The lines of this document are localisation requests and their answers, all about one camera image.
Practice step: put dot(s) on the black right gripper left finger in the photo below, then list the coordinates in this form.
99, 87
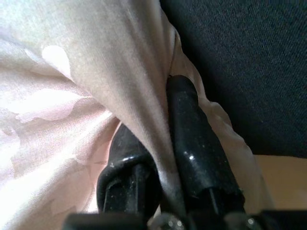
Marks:
127, 172

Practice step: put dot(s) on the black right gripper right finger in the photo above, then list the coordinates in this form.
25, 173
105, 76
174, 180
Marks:
199, 155

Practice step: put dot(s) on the cream floral bed sheet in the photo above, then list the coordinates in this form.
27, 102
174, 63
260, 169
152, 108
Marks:
72, 95

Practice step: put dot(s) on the dark fabric bed base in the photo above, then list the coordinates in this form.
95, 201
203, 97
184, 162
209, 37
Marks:
251, 72

